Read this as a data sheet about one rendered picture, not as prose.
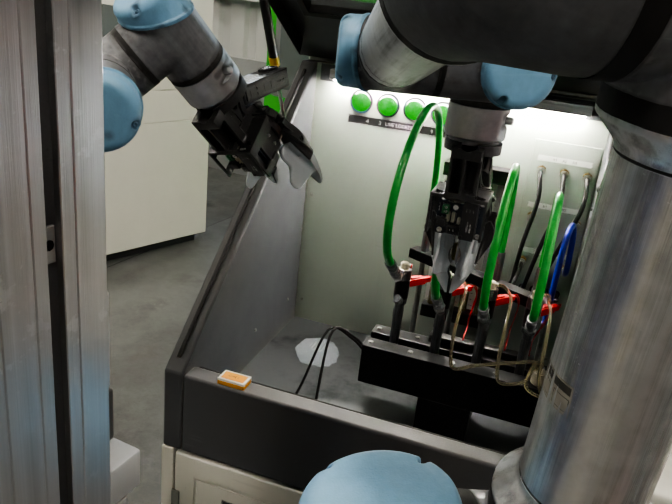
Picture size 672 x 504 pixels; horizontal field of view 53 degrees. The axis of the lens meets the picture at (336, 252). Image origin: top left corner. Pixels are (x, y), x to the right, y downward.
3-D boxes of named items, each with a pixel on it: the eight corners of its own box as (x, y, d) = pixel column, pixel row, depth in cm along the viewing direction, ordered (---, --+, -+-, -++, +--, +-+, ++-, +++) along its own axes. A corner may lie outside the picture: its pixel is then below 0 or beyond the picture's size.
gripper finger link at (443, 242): (418, 299, 90) (429, 233, 86) (427, 283, 95) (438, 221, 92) (441, 304, 89) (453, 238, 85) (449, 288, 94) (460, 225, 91)
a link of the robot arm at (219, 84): (185, 44, 85) (236, 37, 81) (206, 71, 88) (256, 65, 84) (160, 89, 82) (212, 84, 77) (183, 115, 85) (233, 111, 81)
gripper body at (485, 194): (420, 236, 85) (435, 141, 81) (434, 218, 93) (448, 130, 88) (481, 249, 83) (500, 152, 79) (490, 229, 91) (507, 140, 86)
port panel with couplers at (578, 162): (505, 282, 146) (534, 140, 135) (506, 277, 149) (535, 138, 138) (567, 296, 143) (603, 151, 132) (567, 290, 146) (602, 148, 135)
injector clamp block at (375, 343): (353, 411, 134) (362, 343, 128) (367, 387, 143) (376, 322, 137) (528, 461, 125) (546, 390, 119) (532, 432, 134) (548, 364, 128)
